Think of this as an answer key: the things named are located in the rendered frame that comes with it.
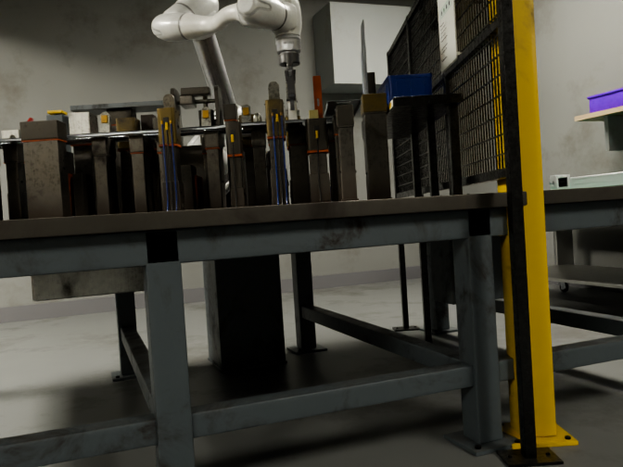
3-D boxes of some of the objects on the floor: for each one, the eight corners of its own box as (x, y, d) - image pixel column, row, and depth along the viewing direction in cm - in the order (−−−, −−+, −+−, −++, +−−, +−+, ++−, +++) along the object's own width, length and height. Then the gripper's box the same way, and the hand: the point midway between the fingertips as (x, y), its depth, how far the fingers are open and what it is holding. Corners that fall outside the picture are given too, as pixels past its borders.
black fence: (509, 468, 157) (474, -154, 153) (392, 328, 354) (375, 55, 350) (564, 464, 158) (530, -157, 153) (416, 326, 354) (400, 53, 350)
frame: (-308, 638, 109) (-343, 262, 107) (-83, 401, 259) (-96, 244, 258) (722, 399, 198) (713, 193, 196) (444, 326, 349) (437, 209, 347)
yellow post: (513, 449, 169) (471, -303, 163) (492, 427, 187) (454, -251, 181) (578, 445, 169) (539, -306, 164) (552, 422, 187) (515, -254, 182)
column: (208, 359, 304) (198, 224, 302) (268, 351, 315) (260, 220, 313) (221, 372, 275) (210, 224, 273) (287, 363, 286) (277, 220, 284)
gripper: (279, 59, 228) (283, 124, 229) (277, 49, 214) (282, 119, 215) (299, 58, 229) (303, 123, 229) (299, 47, 214) (303, 117, 215)
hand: (292, 111), depth 222 cm, fingers closed, pressing on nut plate
